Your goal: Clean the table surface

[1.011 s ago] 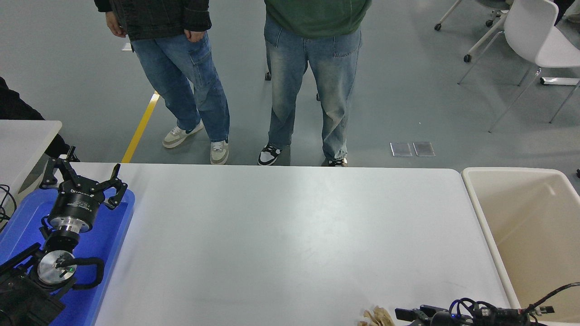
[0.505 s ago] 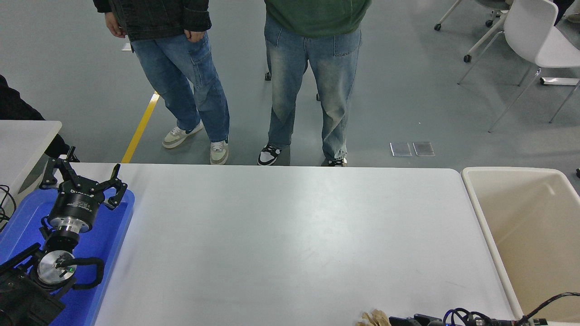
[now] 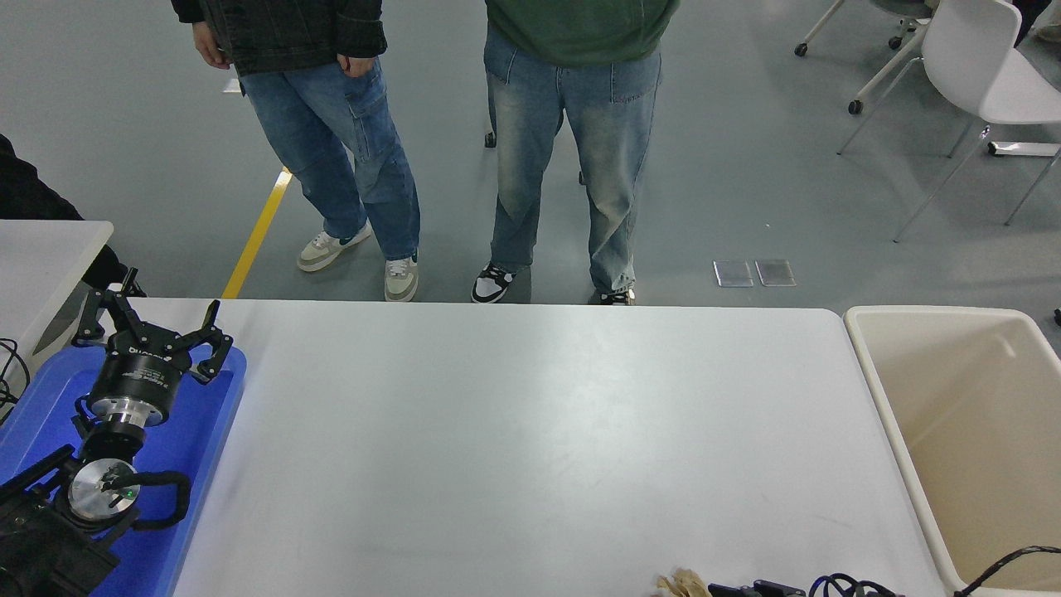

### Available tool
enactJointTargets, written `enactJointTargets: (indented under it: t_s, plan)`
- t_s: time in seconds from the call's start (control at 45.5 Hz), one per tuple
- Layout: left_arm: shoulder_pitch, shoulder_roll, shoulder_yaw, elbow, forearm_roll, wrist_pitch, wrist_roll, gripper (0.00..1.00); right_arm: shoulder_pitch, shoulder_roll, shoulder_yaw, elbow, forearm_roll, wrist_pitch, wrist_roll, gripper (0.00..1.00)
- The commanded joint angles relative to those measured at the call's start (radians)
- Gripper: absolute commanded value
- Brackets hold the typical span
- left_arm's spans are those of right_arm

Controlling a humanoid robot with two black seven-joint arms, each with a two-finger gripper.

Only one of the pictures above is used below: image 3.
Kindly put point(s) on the large pale plastic bin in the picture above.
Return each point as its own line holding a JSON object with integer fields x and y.
{"x": 953, "y": 398}

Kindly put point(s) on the person's left hand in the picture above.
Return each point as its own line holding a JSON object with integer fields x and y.
{"x": 356, "y": 65}

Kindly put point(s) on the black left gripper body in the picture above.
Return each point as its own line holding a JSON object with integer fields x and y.
{"x": 141, "y": 377}

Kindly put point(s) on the white furniture base bar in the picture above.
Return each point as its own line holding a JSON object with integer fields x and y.
{"x": 1024, "y": 148}

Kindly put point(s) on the person's right hand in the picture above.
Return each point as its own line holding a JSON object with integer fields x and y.
{"x": 210, "y": 46}

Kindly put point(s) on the silver floor cover plate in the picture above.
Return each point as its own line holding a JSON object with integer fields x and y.
{"x": 733, "y": 273}
{"x": 775, "y": 272}

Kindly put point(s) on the white side table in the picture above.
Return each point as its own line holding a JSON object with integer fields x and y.
{"x": 41, "y": 257}

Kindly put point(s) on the person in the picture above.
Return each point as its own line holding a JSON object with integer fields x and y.
{"x": 547, "y": 124}
{"x": 331, "y": 124}
{"x": 25, "y": 195}

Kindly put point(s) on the white plastic chair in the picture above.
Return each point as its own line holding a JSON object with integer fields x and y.
{"x": 970, "y": 50}

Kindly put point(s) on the tan paper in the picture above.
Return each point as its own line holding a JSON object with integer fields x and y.
{"x": 684, "y": 583}

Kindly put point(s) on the blue plastic tray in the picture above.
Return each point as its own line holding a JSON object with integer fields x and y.
{"x": 191, "y": 464}

